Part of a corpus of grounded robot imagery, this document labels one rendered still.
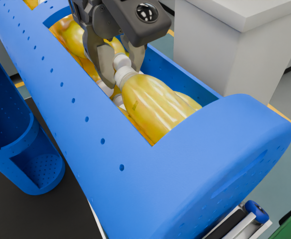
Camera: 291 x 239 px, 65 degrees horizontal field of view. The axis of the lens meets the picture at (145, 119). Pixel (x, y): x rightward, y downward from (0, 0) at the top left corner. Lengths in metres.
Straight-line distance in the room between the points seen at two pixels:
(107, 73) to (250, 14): 0.40
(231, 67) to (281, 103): 1.50
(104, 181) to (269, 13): 0.56
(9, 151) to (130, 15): 1.00
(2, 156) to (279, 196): 1.52
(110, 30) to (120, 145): 0.16
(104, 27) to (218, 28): 0.45
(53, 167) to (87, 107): 1.29
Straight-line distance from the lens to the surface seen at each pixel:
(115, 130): 0.26
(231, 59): 0.71
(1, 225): 1.57
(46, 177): 1.56
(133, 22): 0.25
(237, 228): 0.39
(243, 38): 0.68
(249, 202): 0.49
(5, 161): 1.23
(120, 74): 0.37
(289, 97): 2.27
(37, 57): 0.45
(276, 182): 1.72
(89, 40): 0.32
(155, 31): 0.25
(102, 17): 0.32
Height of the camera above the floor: 1.41
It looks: 50 degrees down
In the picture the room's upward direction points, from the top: 6 degrees counter-clockwise
